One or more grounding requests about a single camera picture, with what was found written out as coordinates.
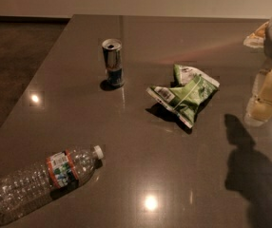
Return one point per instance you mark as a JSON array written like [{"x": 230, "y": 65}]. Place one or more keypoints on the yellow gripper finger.
[
  {"x": 256, "y": 38},
  {"x": 259, "y": 108}
]

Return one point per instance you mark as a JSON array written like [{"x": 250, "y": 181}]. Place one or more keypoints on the redbull can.
[{"x": 113, "y": 61}]

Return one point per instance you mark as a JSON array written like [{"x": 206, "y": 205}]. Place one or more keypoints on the clear plastic water bottle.
[{"x": 38, "y": 184}]

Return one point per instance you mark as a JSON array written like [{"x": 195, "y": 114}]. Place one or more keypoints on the green chip bag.
[{"x": 193, "y": 87}]

